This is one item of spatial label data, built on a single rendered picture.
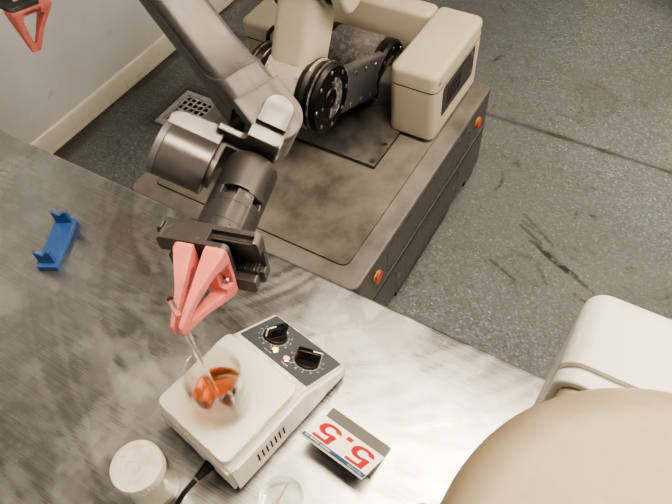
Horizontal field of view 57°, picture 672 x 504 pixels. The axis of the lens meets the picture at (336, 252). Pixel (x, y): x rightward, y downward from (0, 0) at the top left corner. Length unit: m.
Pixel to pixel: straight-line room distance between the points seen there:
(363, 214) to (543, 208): 0.75
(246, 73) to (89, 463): 0.51
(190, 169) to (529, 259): 1.42
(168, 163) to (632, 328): 0.52
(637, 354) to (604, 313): 0.01
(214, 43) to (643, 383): 0.59
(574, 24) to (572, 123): 0.62
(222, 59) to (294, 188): 0.91
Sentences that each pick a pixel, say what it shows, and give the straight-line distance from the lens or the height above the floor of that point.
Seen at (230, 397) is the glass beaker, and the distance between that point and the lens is 0.67.
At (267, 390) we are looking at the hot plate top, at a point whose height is 0.84.
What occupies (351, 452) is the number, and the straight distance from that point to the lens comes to 0.77.
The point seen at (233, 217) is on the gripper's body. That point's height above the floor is 1.06.
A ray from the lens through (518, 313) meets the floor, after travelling 1.80.
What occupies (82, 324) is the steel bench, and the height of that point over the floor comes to 0.75.
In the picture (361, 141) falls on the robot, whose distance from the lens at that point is 1.66.
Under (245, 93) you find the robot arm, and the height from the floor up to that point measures 1.10.
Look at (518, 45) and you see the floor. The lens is 2.70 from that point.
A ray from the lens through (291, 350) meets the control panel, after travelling 0.80.
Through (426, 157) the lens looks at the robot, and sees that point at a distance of 1.64.
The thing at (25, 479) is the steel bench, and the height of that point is 0.75.
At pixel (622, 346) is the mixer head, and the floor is 1.35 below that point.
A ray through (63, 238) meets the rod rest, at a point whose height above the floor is 0.76.
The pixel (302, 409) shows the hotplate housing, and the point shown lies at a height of 0.79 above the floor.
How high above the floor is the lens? 1.50
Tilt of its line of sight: 53 degrees down
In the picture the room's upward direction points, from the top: 5 degrees counter-clockwise
